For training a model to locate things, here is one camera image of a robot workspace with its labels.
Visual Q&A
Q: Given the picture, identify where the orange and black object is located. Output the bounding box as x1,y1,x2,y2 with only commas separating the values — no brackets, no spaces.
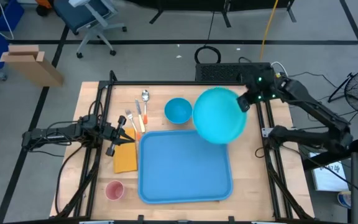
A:
35,0,54,17

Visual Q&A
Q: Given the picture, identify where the black perforated computer case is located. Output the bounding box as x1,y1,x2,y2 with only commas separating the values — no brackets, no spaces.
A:
195,62,273,82

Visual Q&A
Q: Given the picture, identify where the orange cloth napkin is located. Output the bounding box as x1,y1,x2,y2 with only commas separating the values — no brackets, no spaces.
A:
113,128,139,174

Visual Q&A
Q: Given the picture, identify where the pink plastic cup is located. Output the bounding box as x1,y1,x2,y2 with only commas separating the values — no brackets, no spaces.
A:
104,180,126,202

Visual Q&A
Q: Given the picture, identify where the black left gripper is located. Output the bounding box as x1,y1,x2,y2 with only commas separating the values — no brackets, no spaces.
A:
103,114,135,157

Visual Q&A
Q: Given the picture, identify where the brown cardboard box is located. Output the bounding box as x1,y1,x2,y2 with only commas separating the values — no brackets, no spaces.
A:
0,44,64,88

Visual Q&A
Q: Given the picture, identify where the coiled black cable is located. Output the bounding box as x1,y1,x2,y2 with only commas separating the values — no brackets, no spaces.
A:
194,45,222,65

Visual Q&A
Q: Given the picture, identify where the black floor cable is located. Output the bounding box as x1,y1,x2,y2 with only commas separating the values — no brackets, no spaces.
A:
287,71,338,90

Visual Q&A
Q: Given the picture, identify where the grey office chair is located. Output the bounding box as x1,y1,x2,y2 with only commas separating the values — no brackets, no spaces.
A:
53,0,127,59

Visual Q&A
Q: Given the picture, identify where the black metal table frame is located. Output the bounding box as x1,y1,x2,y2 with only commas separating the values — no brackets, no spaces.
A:
54,70,315,220

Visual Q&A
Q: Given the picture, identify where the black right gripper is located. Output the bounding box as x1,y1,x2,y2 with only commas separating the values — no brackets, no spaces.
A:
237,66,280,113

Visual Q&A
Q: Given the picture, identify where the black curtain partition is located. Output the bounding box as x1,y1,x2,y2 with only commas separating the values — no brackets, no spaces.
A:
126,0,298,29

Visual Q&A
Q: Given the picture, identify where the blue ribbed bowl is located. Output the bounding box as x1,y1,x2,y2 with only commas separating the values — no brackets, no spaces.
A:
163,97,193,124

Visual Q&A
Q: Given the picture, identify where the white paper box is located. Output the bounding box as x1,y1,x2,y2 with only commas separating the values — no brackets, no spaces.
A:
309,152,351,192

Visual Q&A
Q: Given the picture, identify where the teal round plate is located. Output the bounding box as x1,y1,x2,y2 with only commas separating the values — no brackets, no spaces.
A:
192,86,248,145

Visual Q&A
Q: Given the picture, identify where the blue plastic tray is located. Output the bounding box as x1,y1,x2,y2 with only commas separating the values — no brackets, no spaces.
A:
137,129,234,205

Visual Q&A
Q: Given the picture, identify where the black floor fan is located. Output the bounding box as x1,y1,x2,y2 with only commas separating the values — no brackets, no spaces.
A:
328,65,358,114

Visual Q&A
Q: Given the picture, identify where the yellow cable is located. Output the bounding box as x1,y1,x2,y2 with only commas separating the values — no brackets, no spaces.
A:
259,0,279,62

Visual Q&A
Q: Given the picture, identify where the metal spoon orange handle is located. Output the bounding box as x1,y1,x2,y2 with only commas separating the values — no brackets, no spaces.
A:
141,89,150,125

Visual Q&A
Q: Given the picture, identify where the metal fork orange handle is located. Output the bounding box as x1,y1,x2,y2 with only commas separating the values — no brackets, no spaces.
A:
125,109,142,141

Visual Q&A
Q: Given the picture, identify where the white power cable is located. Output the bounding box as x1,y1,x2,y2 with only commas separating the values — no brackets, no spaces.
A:
270,61,289,78

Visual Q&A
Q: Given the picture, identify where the round tape roll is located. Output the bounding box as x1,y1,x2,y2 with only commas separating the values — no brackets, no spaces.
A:
337,190,352,209

